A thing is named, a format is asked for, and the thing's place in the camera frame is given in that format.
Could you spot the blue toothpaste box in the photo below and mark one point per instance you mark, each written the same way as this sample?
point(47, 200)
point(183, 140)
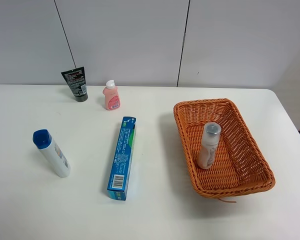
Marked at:
point(118, 182)

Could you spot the orange wicker basket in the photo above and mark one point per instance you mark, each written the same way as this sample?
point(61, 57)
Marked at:
point(239, 167)

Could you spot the pink lotion bottle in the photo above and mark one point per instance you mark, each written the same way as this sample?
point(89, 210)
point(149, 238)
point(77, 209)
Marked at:
point(112, 99)

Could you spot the clear-capped pink bottle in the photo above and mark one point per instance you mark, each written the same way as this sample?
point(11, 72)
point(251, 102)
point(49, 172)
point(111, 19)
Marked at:
point(209, 143)

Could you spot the black tube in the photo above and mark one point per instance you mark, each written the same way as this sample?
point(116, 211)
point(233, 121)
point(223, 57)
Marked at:
point(76, 80)

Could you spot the white shampoo bottle blue cap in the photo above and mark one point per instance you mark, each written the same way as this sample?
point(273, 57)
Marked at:
point(45, 143)

